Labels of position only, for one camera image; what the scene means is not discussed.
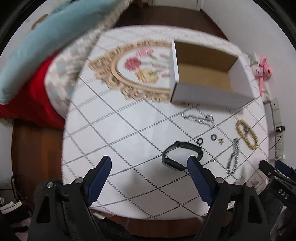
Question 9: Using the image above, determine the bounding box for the gold bead bracelet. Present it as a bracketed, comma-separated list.
[235, 119, 259, 150]

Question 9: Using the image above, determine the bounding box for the black smartwatch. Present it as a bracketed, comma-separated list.
[161, 141, 204, 172]

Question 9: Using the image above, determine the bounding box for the white power strip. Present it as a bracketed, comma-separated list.
[264, 98, 285, 161]

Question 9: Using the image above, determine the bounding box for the small gold earring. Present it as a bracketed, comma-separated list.
[218, 138, 224, 145]

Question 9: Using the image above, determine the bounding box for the pink panther plush toy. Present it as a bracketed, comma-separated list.
[250, 56, 272, 95]

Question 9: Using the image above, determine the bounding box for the red blanket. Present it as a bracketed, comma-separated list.
[1, 53, 65, 130]

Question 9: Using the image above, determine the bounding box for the white patterned tablecloth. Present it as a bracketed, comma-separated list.
[61, 26, 268, 220]

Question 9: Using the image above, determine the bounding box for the white cardboard box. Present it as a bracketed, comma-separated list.
[170, 40, 255, 109]

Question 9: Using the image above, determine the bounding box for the checkered bed sheet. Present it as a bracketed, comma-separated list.
[44, 1, 132, 119]

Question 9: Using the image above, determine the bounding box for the light blue quilt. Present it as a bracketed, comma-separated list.
[1, 1, 118, 104]

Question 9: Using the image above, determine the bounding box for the silver chain bracelet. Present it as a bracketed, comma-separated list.
[225, 138, 241, 179]

